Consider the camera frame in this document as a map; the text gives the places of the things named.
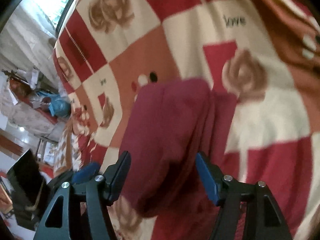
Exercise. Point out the brown white checkered blanket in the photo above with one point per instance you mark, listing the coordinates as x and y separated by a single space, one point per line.
67 155

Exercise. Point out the maroon long-sleeve sweater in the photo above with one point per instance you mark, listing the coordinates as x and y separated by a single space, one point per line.
163 197

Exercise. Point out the blue plastic bag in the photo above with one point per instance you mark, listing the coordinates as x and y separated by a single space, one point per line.
54 104

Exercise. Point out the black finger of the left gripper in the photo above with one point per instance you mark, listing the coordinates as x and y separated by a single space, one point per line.
86 173

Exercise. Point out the red wooden chair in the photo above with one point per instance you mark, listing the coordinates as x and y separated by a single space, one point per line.
32 93

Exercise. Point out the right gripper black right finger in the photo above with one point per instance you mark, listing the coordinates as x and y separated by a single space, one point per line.
263 217

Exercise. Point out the red cream patchwork blanket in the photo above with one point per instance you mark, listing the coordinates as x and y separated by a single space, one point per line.
264 52

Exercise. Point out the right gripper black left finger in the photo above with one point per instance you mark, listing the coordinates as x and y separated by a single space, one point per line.
79 211

